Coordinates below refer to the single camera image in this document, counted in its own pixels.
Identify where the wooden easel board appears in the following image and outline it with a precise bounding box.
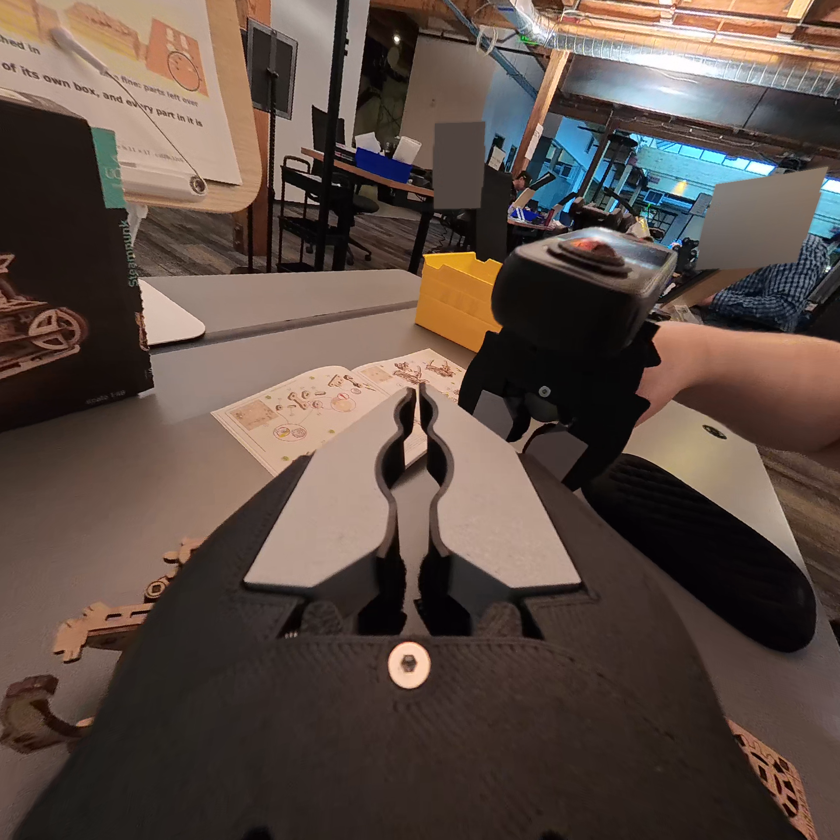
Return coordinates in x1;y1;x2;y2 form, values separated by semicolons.
121;0;263;215

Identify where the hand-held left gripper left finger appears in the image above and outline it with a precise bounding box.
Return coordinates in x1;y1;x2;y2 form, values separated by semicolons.
243;387;421;634

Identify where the wooden support post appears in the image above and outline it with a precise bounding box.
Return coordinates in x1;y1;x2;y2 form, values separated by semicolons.
511;49;572;178

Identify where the person's right forearm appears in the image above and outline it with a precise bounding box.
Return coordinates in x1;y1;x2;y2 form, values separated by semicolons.
633;320;840;455

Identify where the black framed panel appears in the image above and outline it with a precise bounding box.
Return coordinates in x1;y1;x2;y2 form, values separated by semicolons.
246;18;299;121

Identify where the large partly assembled wooden model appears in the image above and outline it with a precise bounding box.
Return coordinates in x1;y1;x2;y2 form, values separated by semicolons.
0;537;206;754

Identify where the blue storage bin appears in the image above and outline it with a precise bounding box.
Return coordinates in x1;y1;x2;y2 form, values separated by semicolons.
354;146;414;185

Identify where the yellow plastic bin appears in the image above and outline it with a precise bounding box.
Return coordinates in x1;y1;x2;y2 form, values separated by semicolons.
415;251;508;355

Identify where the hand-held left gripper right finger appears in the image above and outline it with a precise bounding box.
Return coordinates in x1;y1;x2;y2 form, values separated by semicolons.
419;384;584;634

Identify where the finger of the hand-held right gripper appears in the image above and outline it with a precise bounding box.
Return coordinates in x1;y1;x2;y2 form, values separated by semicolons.
523;423;590;485
471;391;522;442

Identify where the wooden office desk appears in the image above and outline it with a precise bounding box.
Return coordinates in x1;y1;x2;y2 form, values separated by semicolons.
301;147;437;273

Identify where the white rounded board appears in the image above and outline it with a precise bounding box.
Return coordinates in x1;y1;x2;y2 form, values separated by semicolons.
138;279;207;347

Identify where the white instruction poster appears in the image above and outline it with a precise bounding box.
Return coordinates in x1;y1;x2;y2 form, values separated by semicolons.
0;0;244;191

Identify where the open instruction booklet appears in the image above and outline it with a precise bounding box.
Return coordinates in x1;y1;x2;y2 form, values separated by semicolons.
211;348;470;477

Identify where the wooden laser-cut parts sheet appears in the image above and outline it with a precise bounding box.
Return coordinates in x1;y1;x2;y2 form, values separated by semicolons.
727;718;820;840

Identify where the dark model kit box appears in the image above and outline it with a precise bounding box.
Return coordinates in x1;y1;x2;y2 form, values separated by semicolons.
0;92;156;434

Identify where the silver ventilation duct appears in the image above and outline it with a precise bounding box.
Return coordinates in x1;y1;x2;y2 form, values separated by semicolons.
479;13;840;86

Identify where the black office chair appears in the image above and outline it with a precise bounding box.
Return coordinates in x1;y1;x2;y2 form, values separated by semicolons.
328;174;382;263

